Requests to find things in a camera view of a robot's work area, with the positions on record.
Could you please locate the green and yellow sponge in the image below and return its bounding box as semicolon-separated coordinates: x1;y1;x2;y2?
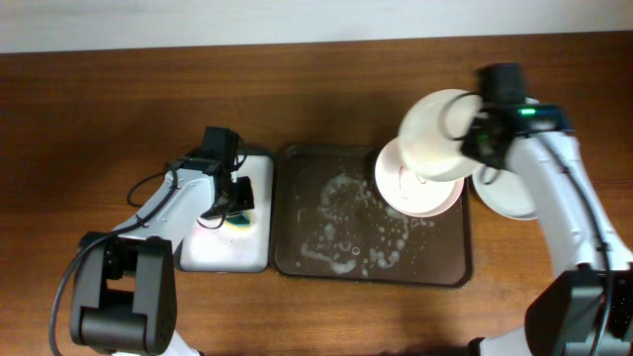
225;211;253;229

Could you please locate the pale grey plate front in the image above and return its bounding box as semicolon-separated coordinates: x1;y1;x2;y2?
472;166;537;221

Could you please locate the white plate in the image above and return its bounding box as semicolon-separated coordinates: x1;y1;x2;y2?
374;138;464;218
398;89;481;182

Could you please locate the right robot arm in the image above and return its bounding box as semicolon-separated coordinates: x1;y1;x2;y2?
460;63;632;355

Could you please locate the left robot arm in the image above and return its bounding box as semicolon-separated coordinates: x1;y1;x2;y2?
60;127;254;355

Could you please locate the black tray with soapy foam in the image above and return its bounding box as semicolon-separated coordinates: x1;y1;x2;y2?
179;149;275;273

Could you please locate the dark brown serving tray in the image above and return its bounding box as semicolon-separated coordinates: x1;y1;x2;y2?
271;144;474;289

